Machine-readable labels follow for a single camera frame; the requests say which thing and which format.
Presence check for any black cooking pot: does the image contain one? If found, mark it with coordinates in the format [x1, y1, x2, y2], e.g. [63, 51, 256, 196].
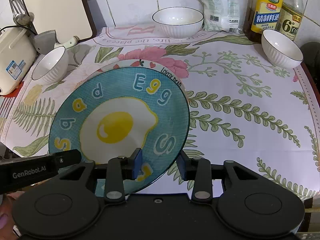
[300, 42, 320, 83]

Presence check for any floral tablecloth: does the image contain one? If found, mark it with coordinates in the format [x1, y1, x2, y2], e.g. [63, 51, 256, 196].
[1, 25, 319, 200]

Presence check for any white vinegar glass bottle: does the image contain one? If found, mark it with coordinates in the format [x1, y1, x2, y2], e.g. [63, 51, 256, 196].
[276, 0, 304, 41]

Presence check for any black power cable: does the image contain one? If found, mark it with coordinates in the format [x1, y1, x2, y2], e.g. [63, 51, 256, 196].
[0, 24, 38, 36]

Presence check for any beige cutting board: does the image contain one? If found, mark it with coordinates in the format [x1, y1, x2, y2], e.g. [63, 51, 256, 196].
[24, 0, 97, 43]

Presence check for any white salt bag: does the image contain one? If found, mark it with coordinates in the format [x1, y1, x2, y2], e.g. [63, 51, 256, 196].
[201, 0, 242, 34]

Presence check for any white ribbed bowl left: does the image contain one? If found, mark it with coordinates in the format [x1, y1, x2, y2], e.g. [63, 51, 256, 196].
[31, 47, 69, 85]

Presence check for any hanging metal ladle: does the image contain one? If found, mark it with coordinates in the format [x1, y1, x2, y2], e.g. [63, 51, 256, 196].
[9, 0, 32, 27]

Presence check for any hand with pink nails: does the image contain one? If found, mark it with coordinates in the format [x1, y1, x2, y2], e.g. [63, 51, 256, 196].
[0, 191, 24, 240]

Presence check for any lovely bear carrot plate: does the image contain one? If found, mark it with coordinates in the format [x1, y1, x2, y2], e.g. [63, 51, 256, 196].
[85, 59, 185, 90]

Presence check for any cream rice cooker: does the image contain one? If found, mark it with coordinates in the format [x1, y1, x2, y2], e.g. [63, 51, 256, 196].
[0, 28, 37, 95]

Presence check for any white ribbed bowl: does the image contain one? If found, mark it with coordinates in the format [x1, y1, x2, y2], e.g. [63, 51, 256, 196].
[31, 47, 69, 85]
[261, 29, 304, 69]
[152, 7, 204, 40]

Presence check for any blue fried egg plate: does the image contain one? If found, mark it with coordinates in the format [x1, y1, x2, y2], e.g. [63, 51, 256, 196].
[48, 67, 190, 194]

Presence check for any kitchen cleaver white handle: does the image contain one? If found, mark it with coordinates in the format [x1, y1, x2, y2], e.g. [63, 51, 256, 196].
[31, 30, 79, 55]

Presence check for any white ribbed bowl centre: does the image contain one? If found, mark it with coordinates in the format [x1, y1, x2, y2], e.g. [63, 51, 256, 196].
[152, 7, 204, 40]

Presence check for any yellow label cooking wine bottle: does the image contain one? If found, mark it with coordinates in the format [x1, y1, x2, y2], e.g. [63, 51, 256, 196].
[244, 0, 283, 43]

